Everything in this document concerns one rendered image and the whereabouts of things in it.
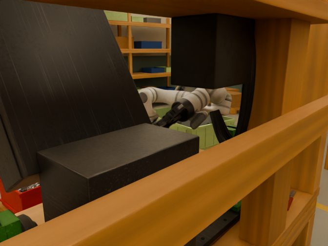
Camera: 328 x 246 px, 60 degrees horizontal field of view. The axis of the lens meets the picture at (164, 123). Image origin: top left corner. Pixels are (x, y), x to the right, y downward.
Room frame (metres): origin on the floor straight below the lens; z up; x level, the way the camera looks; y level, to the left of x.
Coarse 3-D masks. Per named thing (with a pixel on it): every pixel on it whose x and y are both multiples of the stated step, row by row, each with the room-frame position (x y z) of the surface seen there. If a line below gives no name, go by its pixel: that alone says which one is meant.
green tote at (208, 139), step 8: (160, 112) 2.28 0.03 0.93; (224, 120) 1.99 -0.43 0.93; (232, 120) 1.90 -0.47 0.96; (176, 128) 1.79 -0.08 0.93; (184, 128) 1.72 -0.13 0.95; (200, 128) 1.72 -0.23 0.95; (208, 128) 1.77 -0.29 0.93; (200, 136) 1.72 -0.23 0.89; (208, 136) 1.77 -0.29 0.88; (200, 144) 1.72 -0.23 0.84; (208, 144) 1.77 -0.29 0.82; (216, 144) 1.81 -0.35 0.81
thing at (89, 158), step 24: (72, 144) 0.56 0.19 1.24; (96, 144) 0.56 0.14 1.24; (120, 144) 0.56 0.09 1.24; (144, 144) 0.56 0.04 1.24; (168, 144) 0.56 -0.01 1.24; (192, 144) 0.60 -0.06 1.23; (48, 168) 0.49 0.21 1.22; (72, 168) 0.44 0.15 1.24; (96, 168) 0.44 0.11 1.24; (120, 168) 0.45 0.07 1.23; (144, 168) 0.49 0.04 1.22; (48, 192) 0.50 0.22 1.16; (72, 192) 0.43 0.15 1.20; (96, 192) 0.41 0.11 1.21; (48, 216) 0.50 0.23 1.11; (192, 240) 0.61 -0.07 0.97
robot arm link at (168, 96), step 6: (156, 90) 1.56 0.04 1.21; (162, 90) 1.54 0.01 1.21; (168, 90) 1.51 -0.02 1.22; (174, 90) 1.48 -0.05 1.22; (156, 96) 1.55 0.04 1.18; (162, 96) 1.53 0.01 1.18; (168, 96) 1.47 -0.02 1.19; (174, 96) 1.43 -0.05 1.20; (180, 96) 1.42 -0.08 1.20; (168, 102) 1.47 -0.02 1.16
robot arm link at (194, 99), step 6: (186, 96) 0.95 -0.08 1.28; (192, 96) 0.95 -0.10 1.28; (198, 96) 0.96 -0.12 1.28; (192, 102) 0.92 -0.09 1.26; (198, 102) 0.94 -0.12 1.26; (198, 108) 0.94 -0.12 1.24; (198, 114) 0.91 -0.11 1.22; (204, 114) 0.90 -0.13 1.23; (192, 120) 0.94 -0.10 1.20; (198, 120) 0.92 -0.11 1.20; (204, 120) 0.90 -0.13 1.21; (192, 126) 0.95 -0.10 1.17; (198, 126) 0.93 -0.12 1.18
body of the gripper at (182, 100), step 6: (174, 102) 0.92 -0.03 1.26; (186, 102) 0.91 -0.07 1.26; (186, 108) 0.90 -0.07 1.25; (192, 108) 0.91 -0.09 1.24; (174, 114) 0.87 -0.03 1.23; (180, 114) 0.89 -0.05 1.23; (186, 114) 0.90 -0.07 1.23; (192, 114) 0.92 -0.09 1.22; (180, 120) 0.93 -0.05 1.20; (186, 120) 0.91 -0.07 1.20
